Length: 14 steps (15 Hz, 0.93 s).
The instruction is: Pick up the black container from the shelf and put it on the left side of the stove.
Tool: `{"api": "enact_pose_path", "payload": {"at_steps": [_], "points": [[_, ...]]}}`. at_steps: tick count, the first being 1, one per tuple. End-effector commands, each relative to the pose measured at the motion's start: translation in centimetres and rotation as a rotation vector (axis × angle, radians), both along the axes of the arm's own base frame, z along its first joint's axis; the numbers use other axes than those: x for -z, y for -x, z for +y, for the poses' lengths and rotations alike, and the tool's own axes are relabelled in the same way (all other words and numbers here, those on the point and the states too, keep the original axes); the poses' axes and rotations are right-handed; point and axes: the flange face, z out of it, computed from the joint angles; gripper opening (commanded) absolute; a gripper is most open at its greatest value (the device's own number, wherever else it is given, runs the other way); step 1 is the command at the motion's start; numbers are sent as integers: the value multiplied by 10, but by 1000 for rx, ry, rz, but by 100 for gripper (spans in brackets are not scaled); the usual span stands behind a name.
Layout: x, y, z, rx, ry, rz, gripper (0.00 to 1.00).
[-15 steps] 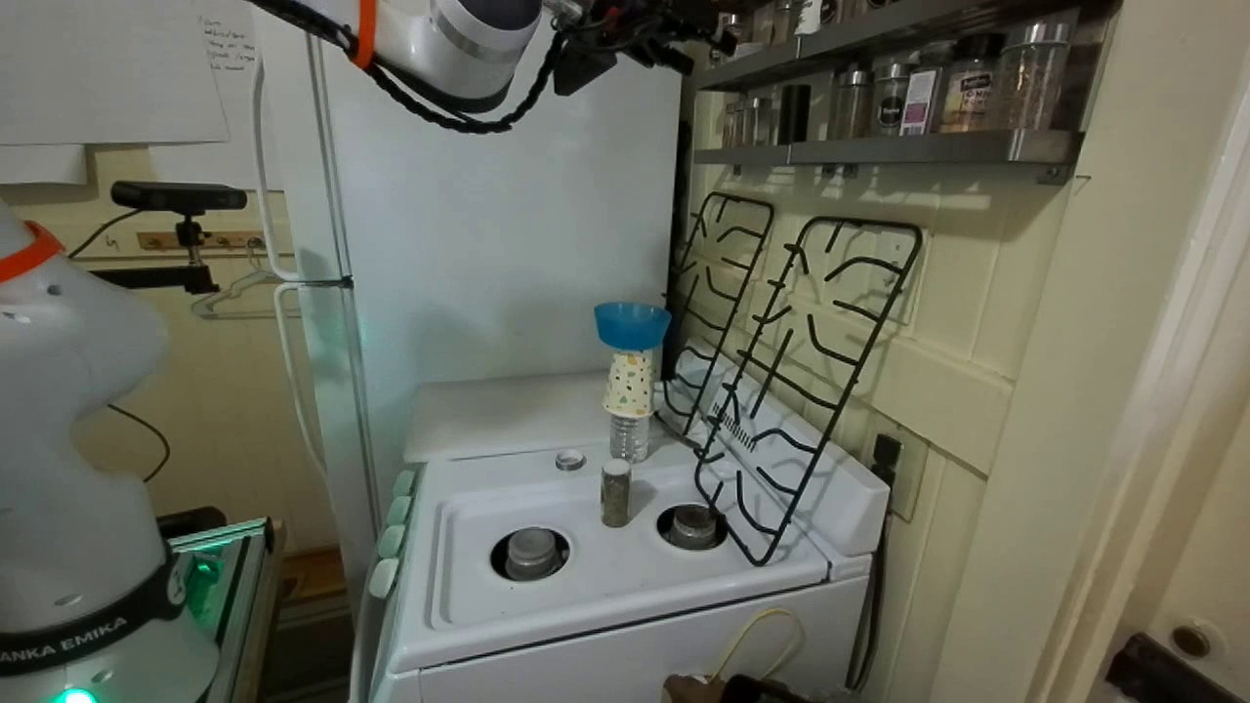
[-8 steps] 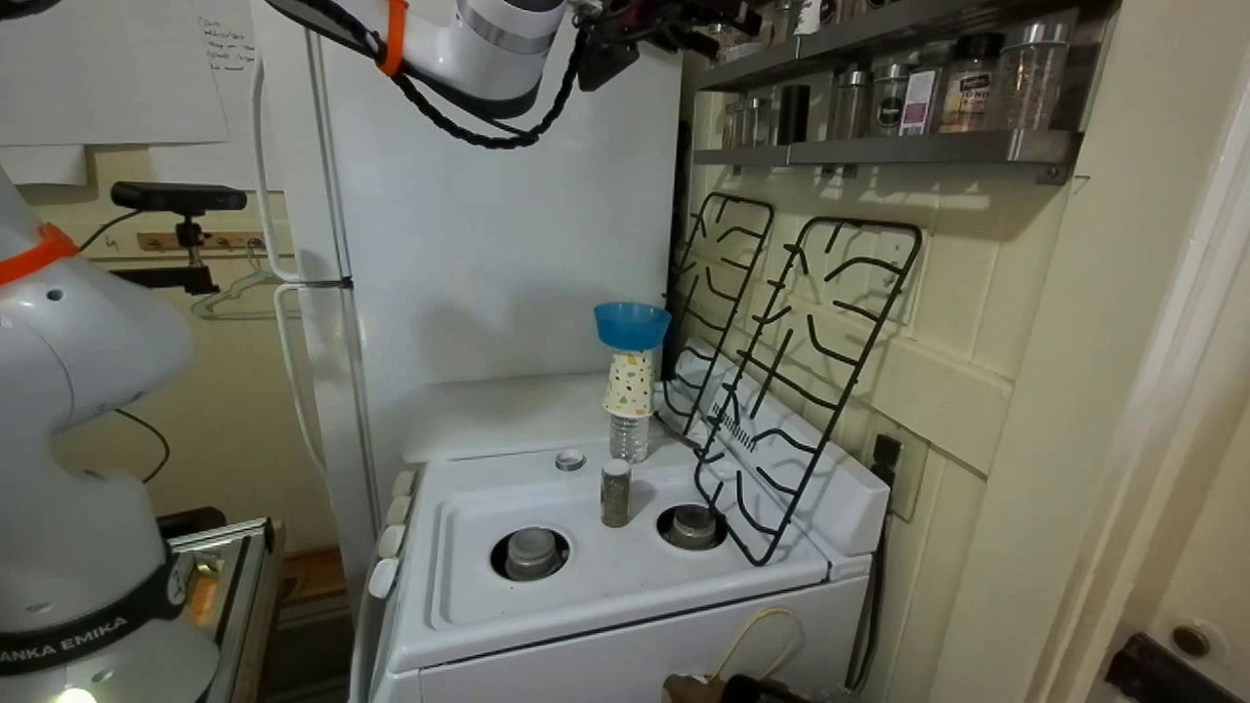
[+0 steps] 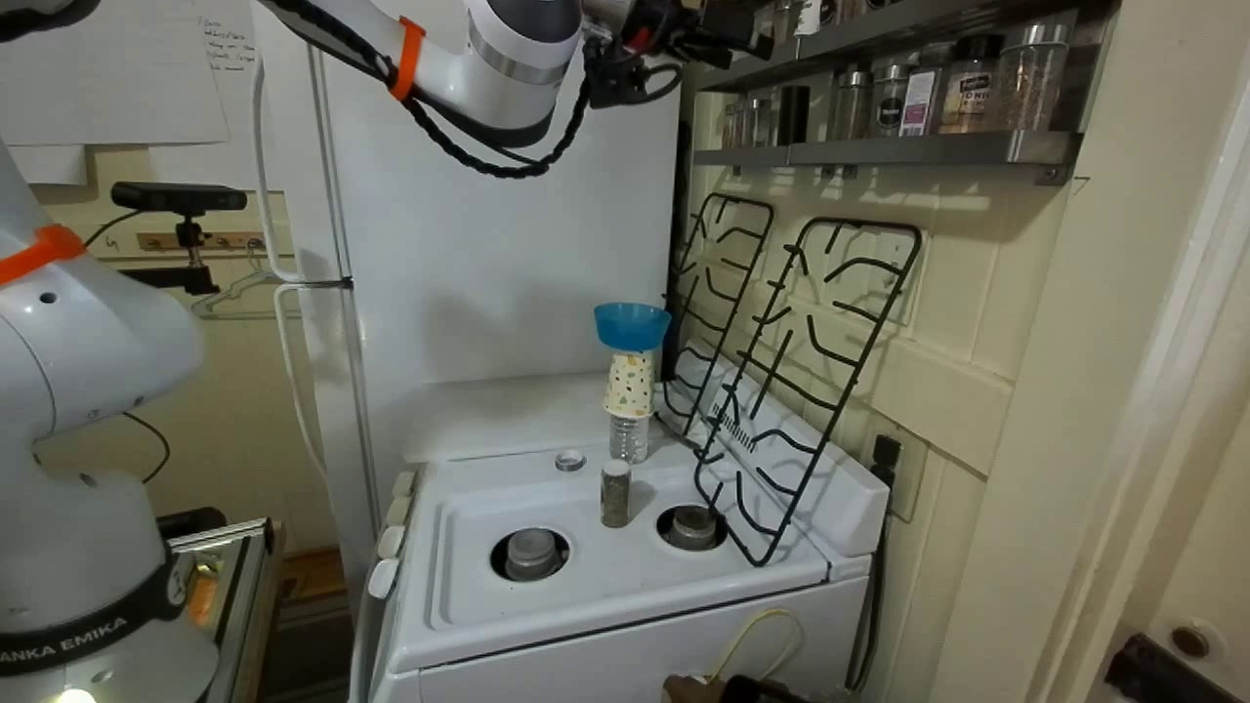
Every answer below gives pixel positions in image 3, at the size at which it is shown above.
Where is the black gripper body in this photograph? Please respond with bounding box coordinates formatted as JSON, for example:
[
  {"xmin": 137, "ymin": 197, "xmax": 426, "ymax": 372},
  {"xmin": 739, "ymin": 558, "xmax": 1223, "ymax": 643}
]
[{"xmin": 609, "ymin": 0, "xmax": 696, "ymax": 66}]

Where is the metal robot base table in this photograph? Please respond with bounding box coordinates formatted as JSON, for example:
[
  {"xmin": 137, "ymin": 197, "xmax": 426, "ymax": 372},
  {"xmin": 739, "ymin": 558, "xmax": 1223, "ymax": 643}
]
[{"xmin": 152, "ymin": 516, "xmax": 286, "ymax": 703}]

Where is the narrow black stove grate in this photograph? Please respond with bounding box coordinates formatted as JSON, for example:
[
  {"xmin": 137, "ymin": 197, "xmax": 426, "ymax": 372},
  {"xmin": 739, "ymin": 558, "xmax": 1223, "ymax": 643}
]
[{"xmin": 662, "ymin": 191, "xmax": 780, "ymax": 462}]

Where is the large black stove grate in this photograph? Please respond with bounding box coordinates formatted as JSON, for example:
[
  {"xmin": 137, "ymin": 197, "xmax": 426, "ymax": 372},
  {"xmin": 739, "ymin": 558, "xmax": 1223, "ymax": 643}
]
[{"xmin": 691, "ymin": 216, "xmax": 925, "ymax": 570}]

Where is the round stove burner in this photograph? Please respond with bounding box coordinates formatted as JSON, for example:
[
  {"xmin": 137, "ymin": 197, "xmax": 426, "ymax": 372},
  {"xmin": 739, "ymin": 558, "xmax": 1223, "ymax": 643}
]
[
  {"xmin": 487, "ymin": 524, "xmax": 573, "ymax": 587},
  {"xmin": 653, "ymin": 498, "xmax": 730, "ymax": 554}
]

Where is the white gas stove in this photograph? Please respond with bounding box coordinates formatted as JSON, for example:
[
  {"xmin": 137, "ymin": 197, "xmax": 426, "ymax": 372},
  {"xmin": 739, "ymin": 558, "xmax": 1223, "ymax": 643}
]
[{"xmin": 347, "ymin": 372, "xmax": 894, "ymax": 703}]

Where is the small clear jar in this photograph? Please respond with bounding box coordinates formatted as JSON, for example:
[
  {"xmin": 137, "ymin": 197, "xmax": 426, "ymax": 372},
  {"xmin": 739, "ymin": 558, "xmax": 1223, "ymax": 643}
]
[{"xmin": 741, "ymin": 89, "xmax": 780, "ymax": 147}]

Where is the clear spice jar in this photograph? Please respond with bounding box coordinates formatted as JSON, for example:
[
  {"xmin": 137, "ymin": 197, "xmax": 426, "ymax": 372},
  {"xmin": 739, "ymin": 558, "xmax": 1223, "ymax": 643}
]
[{"xmin": 829, "ymin": 61, "xmax": 874, "ymax": 145}]

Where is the dark spice jar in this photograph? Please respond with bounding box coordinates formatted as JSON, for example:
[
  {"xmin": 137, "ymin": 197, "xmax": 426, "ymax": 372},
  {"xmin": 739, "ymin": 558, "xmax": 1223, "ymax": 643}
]
[{"xmin": 866, "ymin": 53, "xmax": 909, "ymax": 141}]

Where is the white label spice jar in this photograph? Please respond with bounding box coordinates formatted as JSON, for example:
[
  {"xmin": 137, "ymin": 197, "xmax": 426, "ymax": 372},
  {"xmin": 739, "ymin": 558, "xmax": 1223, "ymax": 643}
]
[{"xmin": 894, "ymin": 52, "xmax": 946, "ymax": 141}]

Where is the brown spice jar black lid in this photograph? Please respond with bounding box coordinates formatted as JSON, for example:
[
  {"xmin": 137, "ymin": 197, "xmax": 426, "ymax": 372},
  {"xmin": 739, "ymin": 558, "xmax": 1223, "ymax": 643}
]
[{"xmin": 939, "ymin": 30, "xmax": 1010, "ymax": 141}]

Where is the white refrigerator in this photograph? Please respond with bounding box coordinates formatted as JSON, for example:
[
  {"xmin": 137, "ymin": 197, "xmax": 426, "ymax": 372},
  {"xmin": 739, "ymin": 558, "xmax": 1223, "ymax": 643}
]
[{"xmin": 279, "ymin": 0, "xmax": 689, "ymax": 615}]

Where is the dotted paper cup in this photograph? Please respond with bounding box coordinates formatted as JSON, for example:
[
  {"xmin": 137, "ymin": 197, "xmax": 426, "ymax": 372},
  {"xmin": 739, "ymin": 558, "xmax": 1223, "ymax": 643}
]
[{"xmin": 602, "ymin": 346, "xmax": 662, "ymax": 423}]

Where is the clear jar silver lid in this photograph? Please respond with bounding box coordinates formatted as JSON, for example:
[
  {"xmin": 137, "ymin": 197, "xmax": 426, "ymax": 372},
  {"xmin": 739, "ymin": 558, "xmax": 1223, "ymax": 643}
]
[{"xmin": 1003, "ymin": 11, "xmax": 1080, "ymax": 141}]

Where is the clear glass jar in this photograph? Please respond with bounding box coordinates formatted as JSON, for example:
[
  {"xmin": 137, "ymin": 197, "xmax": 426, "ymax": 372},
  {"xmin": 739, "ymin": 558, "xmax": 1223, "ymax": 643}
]
[{"xmin": 606, "ymin": 408, "xmax": 657, "ymax": 467}]

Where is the small brown spice jar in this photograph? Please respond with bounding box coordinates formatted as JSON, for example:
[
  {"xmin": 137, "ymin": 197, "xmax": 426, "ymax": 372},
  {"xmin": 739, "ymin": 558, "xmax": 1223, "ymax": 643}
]
[{"xmin": 597, "ymin": 457, "xmax": 637, "ymax": 531}]

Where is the black power plug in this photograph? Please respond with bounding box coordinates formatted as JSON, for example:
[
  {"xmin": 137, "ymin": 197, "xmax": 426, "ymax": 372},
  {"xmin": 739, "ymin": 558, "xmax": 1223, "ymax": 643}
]
[{"xmin": 873, "ymin": 432, "xmax": 905, "ymax": 488}]

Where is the black door latch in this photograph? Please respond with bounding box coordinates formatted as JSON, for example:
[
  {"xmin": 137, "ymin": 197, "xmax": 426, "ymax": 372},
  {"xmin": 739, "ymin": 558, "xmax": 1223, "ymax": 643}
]
[{"xmin": 1105, "ymin": 634, "xmax": 1241, "ymax": 703}]

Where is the grey wall shelf above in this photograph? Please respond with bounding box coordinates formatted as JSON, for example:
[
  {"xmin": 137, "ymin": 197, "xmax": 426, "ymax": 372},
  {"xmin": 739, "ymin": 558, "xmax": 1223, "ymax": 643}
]
[{"xmin": 696, "ymin": 0, "xmax": 1125, "ymax": 93}]

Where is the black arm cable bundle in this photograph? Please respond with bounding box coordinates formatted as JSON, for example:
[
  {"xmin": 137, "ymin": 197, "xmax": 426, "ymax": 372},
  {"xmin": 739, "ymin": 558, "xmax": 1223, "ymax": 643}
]
[{"xmin": 258, "ymin": 0, "xmax": 685, "ymax": 183}]

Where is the grey wall shelf with jars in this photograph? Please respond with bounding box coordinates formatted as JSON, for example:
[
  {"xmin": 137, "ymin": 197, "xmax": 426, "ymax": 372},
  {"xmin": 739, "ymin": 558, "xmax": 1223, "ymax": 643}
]
[{"xmin": 689, "ymin": 127, "xmax": 1085, "ymax": 188}]

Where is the black stereo camera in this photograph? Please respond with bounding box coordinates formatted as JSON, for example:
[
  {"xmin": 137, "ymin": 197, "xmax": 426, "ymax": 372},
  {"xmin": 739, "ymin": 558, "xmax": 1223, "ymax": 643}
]
[{"xmin": 111, "ymin": 179, "xmax": 250, "ymax": 218}]

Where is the black camera stand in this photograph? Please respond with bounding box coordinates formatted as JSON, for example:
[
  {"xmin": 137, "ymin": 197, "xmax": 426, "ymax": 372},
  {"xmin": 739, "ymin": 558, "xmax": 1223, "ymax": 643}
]
[{"xmin": 115, "ymin": 210, "xmax": 226, "ymax": 295}]

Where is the beige wall outlet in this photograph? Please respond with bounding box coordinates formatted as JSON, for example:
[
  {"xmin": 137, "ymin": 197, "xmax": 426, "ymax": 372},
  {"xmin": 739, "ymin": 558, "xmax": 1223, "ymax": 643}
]
[{"xmin": 866, "ymin": 423, "xmax": 929, "ymax": 524}]

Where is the black stove power cable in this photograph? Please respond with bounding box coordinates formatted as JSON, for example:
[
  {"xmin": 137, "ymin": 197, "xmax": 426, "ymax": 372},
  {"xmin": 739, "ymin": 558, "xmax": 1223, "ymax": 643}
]
[{"xmin": 846, "ymin": 479, "xmax": 894, "ymax": 693}]

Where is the beige cable loop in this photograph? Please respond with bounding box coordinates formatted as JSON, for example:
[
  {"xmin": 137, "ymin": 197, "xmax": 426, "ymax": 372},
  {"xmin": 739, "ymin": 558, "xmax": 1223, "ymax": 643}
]
[{"xmin": 708, "ymin": 604, "xmax": 814, "ymax": 687}]

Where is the thin black wall cable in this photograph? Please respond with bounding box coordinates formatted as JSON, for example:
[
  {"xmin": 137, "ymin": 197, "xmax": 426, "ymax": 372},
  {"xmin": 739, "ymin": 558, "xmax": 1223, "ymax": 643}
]
[{"xmin": 122, "ymin": 404, "xmax": 176, "ymax": 488}]

